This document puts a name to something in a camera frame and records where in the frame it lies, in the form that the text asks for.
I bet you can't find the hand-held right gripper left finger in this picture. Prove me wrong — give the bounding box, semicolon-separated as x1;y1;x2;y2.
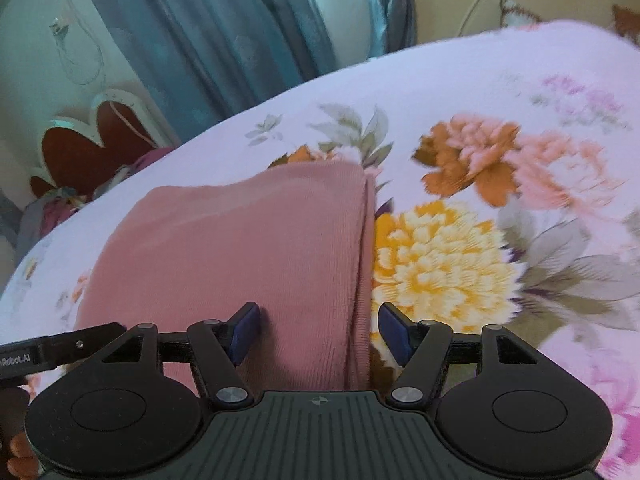
100;301;262;409

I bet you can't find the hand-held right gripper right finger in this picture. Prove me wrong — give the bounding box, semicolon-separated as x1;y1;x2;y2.
377;302;543;409

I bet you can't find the pink knit garment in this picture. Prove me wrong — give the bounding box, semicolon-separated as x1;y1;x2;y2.
75;160;382;397

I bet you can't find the person's left hand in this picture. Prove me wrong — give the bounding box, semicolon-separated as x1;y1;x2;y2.
0;386;42;480

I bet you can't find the pile of pillows and blankets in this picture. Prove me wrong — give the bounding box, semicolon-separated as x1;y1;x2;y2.
17;147;172;257

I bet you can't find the red headboard with white trim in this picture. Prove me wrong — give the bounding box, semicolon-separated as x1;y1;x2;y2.
27;87;177;202

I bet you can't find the floral bedsheet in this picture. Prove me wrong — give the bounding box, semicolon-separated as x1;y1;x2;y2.
0;19;640;480

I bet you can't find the blue curtain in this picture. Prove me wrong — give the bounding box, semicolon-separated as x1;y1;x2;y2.
75;0;419;132

